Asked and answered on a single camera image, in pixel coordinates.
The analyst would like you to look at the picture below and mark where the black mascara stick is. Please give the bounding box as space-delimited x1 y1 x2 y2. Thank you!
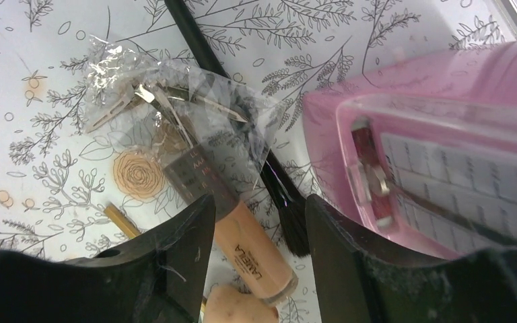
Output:
164 0 312 258

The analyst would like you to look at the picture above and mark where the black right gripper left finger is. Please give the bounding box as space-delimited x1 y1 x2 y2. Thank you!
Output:
0 195 215 322

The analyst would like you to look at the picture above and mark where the pink stand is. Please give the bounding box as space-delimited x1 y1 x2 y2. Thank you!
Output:
303 41 517 259

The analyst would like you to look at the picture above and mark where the beige makeup sponge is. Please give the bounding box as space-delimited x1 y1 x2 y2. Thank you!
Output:
203 285 279 323

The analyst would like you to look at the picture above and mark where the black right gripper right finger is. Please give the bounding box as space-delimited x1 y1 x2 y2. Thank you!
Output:
306 194 517 322

